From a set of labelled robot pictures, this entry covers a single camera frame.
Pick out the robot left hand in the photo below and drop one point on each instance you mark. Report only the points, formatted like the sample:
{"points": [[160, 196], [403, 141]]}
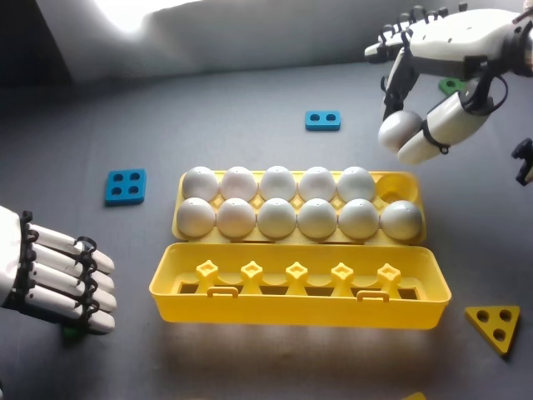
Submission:
{"points": [[50, 266]]}

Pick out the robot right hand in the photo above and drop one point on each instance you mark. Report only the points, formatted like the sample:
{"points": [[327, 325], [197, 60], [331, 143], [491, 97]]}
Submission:
{"points": [[458, 37]]}

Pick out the white plastic egg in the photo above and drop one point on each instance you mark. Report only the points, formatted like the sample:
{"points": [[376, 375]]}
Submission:
{"points": [[317, 181], [401, 221], [395, 129], [317, 218], [238, 181], [356, 181], [358, 218], [200, 181], [196, 217], [277, 181], [236, 218], [276, 218]]}

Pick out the yellow egg carton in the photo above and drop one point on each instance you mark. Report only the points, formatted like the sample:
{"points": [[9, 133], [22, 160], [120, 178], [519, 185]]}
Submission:
{"points": [[291, 312]]}

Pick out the green four-hole block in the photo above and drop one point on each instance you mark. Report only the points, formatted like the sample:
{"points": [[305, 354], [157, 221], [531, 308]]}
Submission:
{"points": [[449, 88]]}

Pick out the green two-hole block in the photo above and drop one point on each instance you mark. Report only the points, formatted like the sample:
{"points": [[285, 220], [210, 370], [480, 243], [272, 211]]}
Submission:
{"points": [[71, 332]]}

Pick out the blue four-hole block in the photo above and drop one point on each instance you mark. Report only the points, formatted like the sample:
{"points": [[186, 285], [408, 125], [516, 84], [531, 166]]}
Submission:
{"points": [[125, 184]]}

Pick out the blue two-hole block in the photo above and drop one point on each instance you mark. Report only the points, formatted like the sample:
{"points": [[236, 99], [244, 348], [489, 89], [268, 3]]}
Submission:
{"points": [[322, 126]]}

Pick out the white cloth backdrop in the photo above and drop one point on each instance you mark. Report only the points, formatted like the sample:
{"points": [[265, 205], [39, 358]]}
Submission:
{"points": [[250, 33]]}

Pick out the grey table cloth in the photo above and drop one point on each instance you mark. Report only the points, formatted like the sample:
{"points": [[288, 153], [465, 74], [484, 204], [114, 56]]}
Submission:
{"points": [[250, 125]]}

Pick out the yellow triangle three-hole block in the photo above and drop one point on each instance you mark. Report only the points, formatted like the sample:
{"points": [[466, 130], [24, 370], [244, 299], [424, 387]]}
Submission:
{"points": [[493, 323]]}

